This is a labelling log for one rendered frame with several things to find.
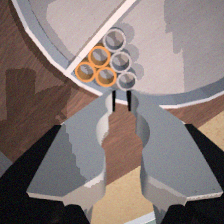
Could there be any grey metal bushing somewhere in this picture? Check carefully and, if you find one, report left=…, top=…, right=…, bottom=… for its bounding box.
left=103, top=27, right=126, bottom=52
left=110, top=48, right=132, bottom=73
left=117, top=67, right=138, bottom=91

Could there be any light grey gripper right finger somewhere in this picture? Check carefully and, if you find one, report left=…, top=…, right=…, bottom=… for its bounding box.
left=127, top=89, right=224, bottom=224

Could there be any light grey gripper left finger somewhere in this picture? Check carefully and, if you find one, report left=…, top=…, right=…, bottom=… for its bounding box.
left=0, top=89, right=116, bottom=224

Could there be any bronze bushing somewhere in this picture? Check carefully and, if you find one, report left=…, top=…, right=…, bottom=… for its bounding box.
left=88, top=43, right=111, bottom=68
left=75, top=58, right=98, bottom=82
left=96, top=63, right=117, bottom=87

